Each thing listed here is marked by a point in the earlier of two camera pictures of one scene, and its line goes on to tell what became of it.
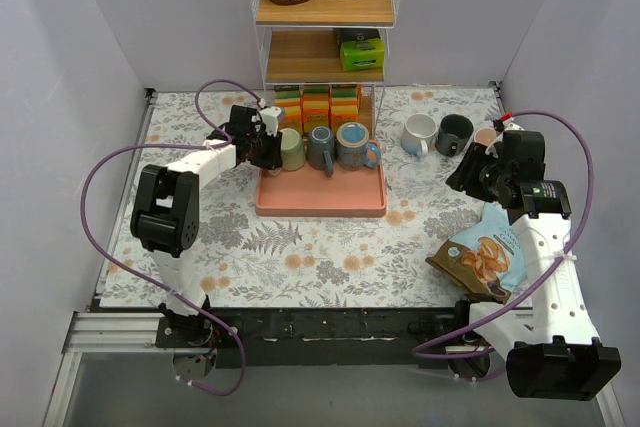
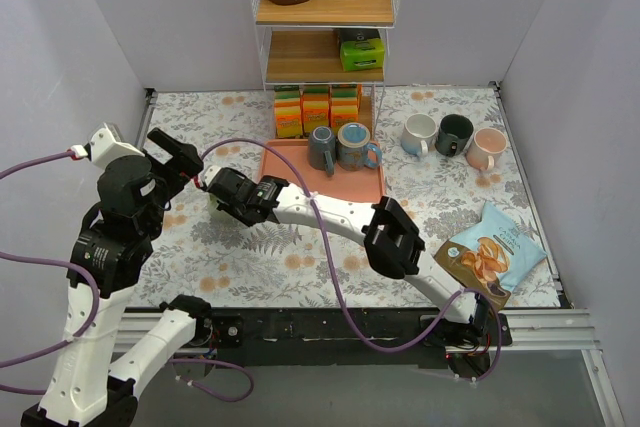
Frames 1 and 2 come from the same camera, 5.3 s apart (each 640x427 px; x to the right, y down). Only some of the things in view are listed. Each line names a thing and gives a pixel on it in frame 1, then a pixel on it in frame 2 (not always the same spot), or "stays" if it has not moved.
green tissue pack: [362, 54] stays
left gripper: [270, 151] → [176, 156]
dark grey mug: [454, 133] stays
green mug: [293, 149] → [213, 203]
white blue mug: [418, 130] stays
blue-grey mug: [321, 149] stays
